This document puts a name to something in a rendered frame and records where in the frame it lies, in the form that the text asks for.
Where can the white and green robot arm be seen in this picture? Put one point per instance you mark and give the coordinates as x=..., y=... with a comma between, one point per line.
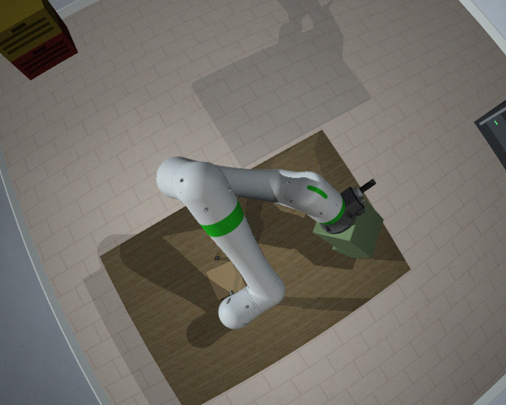
x=210, y=193

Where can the tan flat mat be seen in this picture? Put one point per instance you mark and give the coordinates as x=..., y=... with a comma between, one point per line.
x=225, y=278

